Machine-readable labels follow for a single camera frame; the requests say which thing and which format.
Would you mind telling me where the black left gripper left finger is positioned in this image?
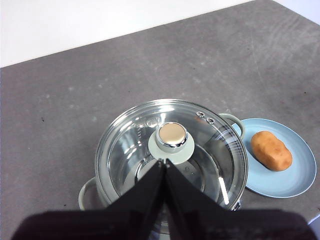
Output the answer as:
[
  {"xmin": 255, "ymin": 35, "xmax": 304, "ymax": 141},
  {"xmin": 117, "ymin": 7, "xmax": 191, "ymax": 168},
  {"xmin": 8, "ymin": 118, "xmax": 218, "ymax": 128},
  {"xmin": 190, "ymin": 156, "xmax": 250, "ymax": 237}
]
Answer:
[{"xmin": 11, "ymin": 159, "xmax": 165, "ymax": 240}]

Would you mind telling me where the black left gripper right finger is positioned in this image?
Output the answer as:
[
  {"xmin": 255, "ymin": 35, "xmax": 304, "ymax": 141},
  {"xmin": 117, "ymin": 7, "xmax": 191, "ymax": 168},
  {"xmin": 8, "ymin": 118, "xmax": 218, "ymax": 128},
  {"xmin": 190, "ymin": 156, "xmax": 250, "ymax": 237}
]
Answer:
[{"xmin": 164, "ymin": 159, "xmax": 316, "ymax": 240}]

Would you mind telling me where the brown potato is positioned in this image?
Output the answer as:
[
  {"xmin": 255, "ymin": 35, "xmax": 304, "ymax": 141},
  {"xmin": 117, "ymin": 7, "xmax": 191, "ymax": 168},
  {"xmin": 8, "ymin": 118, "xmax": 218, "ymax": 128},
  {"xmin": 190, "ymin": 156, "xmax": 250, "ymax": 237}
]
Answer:
[{"xmin": 250, "ymin": 130, "xmax": 293, "ymax": 172}]

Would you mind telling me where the glass lid with green knob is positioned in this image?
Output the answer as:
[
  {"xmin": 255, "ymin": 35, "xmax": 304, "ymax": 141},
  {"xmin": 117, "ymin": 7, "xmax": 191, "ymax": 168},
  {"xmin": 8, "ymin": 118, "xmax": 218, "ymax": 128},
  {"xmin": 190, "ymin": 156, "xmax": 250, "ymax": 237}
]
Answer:
[{"xmin": 94, "ymin": 99, "xmax": 249, "ymax": 213}]

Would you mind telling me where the pale green electric steamer pot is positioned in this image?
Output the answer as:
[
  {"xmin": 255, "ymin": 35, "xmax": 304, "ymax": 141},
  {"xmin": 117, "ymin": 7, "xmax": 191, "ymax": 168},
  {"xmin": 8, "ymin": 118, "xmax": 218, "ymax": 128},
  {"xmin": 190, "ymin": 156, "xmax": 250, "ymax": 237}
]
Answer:
[{"xmin": 78, "ymin": 112, "xmax": 247, "ymax": 236}]

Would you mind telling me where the blue round plate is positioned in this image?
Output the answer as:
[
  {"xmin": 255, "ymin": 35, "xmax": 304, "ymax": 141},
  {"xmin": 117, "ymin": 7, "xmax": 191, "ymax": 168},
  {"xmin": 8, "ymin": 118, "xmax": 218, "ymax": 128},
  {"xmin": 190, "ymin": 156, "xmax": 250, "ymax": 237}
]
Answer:
[{"xmin": 231, "ymin": 117, "xmax": 316, "ymax": 200}]

